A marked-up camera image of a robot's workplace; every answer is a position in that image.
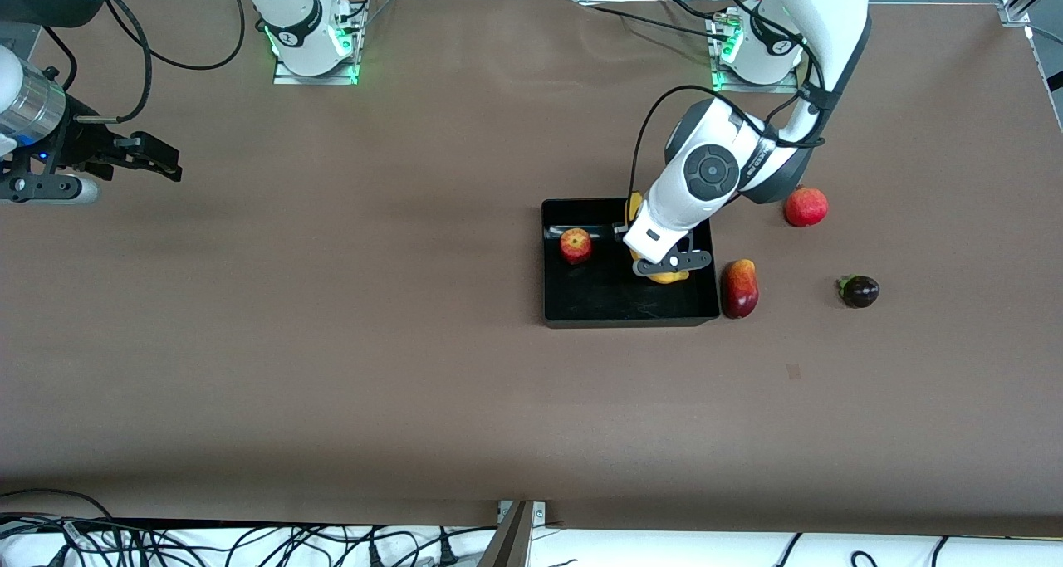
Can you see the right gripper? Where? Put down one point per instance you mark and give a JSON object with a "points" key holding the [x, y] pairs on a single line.
{"points": [[80, 147]]}

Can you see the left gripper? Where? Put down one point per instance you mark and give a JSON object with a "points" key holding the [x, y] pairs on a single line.
{"points": [[617, 235]]}

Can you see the yellow banana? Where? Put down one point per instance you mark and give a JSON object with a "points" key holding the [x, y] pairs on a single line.
{"points": [[664, 279]]}

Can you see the red yellow apple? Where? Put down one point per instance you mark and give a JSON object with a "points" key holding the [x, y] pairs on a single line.
{"points": [[575, 245]]}

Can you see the black plastic box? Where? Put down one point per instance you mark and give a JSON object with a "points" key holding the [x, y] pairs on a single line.
{"points": [[598, 297]]}

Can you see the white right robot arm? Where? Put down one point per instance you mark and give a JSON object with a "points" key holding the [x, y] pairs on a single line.
{"points": [[303, 44]]}

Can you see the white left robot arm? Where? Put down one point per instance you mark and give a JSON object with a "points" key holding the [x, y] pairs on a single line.
{"points": [[710, 171]]}

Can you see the red yellow mango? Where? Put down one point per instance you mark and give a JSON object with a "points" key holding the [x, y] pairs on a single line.
{"points": [[739, 289]]}

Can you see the red pomegranate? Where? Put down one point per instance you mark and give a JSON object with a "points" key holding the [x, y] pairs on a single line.
{"points": [[805, 207]]}

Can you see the dark purple eggplant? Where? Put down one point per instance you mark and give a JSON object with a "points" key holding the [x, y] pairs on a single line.
{"points": [[861, 291]]}

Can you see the brown paper table cover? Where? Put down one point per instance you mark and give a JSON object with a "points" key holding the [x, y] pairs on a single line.
{"points": [[531, 426]]}

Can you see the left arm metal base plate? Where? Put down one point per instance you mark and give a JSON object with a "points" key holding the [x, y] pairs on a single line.
{"points": [[747, 89]]}

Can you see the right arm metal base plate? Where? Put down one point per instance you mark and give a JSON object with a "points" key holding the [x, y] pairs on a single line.
{"points": [[315, 80]]}

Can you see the small metal bracket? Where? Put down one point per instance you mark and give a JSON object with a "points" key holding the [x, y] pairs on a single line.
{"points": [[540, 513]]}

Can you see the dark camera mount post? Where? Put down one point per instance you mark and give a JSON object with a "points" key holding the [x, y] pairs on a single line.
{"points": [[508, 546]]}

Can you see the aluminium corner bracket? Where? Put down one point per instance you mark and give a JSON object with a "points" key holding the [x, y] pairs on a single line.
{"points": [[1015, 15]]}

